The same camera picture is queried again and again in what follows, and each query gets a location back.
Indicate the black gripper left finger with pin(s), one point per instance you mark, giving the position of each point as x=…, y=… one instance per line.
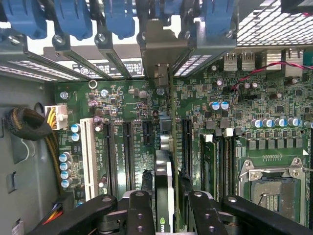
x=141, y=215

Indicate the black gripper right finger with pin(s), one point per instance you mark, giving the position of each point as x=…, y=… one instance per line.
x=205, y=215

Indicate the dark RAM stick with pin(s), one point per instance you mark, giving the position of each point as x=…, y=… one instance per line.
x=209, y=166

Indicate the black RAM slot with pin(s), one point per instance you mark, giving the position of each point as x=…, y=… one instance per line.
x=229, y=166
x=220, y=166

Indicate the long black expansion slot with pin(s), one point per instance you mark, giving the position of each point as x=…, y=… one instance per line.
x=110, y=159
x=128, y=156
x=187, y=147

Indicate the CPU socket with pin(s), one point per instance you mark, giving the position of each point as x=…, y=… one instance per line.
x=271, y=195

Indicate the white expansion slot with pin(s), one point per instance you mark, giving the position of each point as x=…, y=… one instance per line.
x=89, y=159

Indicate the short black expansion slot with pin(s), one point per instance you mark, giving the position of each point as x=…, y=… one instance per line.
x=148, y=133

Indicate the silver socket locking lever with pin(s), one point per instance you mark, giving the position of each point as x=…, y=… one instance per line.
x=307, y=168

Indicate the green motherboard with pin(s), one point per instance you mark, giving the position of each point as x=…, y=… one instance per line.
x=195, y=98

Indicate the white power connector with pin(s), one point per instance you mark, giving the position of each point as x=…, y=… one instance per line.
x=58, y=117

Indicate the dark grey PC case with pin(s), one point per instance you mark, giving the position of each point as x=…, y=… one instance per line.
x=24, y=159

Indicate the metal expansion slot cover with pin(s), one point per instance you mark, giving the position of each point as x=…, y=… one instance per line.
x=190, y=66
x=83, y=64
x=44, y=69
x=117, y=61

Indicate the silver USB port block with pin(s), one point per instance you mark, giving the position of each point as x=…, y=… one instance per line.
x=248, y=60
x=230, y=61

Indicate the ridged silver port block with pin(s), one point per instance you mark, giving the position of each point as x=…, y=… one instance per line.
x=273, y=60

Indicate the plain silver port block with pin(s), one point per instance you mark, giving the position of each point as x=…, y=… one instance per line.
x=293, y=63

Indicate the teal port block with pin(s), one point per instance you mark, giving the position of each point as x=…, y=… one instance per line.
x=308, y=58

